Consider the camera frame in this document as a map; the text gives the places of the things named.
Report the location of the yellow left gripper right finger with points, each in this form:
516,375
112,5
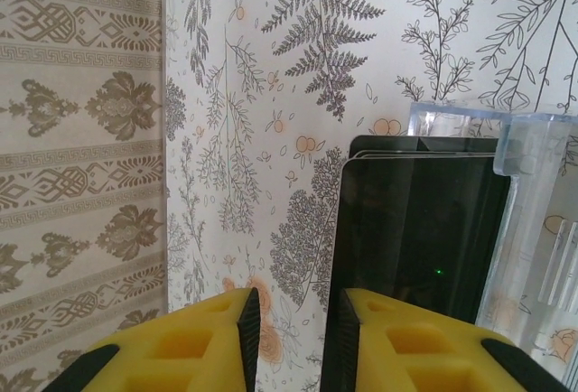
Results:
429,360

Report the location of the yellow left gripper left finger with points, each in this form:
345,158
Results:
180,356

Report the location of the black glossy tablets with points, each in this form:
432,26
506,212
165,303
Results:
415,229

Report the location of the clear acrylic card stand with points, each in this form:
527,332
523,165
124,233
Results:
533,229

